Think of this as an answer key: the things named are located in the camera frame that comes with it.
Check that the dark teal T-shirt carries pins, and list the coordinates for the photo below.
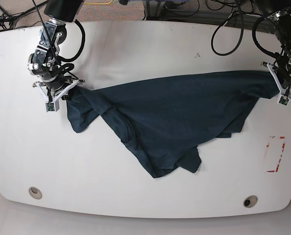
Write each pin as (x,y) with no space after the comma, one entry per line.
(162,121)

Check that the black tripod stand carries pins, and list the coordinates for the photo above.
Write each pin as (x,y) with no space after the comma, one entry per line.
(9,21)

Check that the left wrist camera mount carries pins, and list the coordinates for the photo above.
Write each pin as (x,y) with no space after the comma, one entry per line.
(284,96)

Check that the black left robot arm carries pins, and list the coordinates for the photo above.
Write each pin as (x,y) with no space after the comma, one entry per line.
(279,12)

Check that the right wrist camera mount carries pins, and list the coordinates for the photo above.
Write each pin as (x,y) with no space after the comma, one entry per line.
(52,96)

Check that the table cable grommet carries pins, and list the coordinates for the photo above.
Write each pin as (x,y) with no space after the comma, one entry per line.
(250,201)
(35,193)

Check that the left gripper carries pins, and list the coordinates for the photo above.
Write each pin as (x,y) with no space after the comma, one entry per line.
(285,76)

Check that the right table cable grommet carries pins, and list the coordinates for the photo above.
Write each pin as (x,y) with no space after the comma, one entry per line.
(250,201)

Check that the grey metal frame leg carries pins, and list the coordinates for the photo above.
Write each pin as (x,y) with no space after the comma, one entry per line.
(153,9)

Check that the left table cable grommet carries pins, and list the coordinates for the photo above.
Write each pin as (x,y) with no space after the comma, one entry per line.
(35,193)

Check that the red tape rectangle marking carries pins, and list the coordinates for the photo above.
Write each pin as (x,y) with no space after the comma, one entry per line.
(273,154)

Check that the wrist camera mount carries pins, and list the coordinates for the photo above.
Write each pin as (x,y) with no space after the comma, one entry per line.
(284,96)
(52,96)

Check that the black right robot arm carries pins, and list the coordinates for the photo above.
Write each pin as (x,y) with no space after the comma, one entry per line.
(45,62)

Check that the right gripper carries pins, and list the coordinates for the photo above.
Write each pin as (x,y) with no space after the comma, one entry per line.
(57,83)

